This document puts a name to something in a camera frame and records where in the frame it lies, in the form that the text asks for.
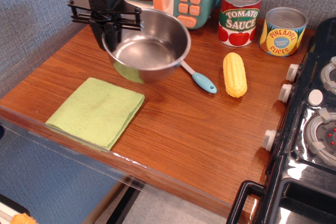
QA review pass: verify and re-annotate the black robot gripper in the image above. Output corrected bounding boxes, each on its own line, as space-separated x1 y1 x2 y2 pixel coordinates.
68 0 143 52

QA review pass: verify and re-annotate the stainless steel pan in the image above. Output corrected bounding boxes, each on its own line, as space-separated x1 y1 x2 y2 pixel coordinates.
102 8 191 83

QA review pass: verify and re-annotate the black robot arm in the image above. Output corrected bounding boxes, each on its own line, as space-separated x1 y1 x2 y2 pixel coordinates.
68 0 143 52

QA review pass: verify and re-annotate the green folded cloth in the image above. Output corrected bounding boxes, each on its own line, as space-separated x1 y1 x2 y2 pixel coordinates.
46 78 145 151

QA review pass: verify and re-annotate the clear acrylic edge guard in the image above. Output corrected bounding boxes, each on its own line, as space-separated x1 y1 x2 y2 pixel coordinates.
1 107 231 215

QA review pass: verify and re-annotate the yellow toy corn cob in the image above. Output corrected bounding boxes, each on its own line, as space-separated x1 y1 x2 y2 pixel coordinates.
223 52 247 98

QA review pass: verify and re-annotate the tomato sauce can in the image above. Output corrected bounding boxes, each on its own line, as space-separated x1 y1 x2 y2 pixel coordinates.
217 0 262 47

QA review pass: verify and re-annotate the pineapple slices can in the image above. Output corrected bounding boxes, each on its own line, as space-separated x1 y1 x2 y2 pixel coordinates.
259 7 308 57

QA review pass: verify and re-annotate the orange object bottom left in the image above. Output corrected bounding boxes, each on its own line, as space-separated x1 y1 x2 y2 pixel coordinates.
10 213 37 224

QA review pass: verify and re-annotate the black toy stove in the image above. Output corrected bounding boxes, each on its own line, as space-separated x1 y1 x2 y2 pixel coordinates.
227 18 335 223

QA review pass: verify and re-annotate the white spoon teal handle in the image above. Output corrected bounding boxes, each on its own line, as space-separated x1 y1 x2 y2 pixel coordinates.
181 61 217 94

